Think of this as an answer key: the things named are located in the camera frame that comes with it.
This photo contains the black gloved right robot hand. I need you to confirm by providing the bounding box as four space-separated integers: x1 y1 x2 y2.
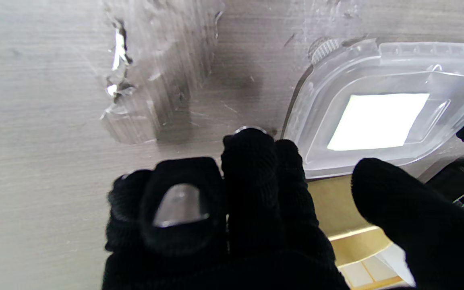
102 127 464 290

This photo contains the clear lid with white label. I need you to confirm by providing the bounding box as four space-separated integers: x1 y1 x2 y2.
282 37 464 180

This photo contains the black plastic ridged tray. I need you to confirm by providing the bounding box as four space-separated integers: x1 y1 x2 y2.
425 160 464 215

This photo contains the tan kraft paper bowl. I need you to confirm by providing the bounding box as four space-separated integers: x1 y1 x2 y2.
308 175 394 267

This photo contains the clear tape residue patch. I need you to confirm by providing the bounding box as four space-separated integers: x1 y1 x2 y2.
99 0 225 145

